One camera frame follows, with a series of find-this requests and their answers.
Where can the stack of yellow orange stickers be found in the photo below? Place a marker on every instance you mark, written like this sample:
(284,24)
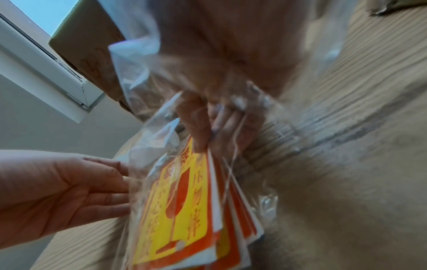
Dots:
(186,200)

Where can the white window frame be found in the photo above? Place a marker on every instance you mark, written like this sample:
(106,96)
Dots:
(43,66)

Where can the clear plastic bag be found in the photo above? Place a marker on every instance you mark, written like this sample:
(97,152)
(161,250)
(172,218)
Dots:
(140,79)

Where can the brown cardboard box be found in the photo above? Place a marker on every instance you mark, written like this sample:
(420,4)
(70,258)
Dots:
(90,47)

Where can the person's left hand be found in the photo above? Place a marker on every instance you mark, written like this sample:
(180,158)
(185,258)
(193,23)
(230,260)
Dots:
(50,189)

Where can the person's right hand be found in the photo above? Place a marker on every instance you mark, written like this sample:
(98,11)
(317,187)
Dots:
(233,52)

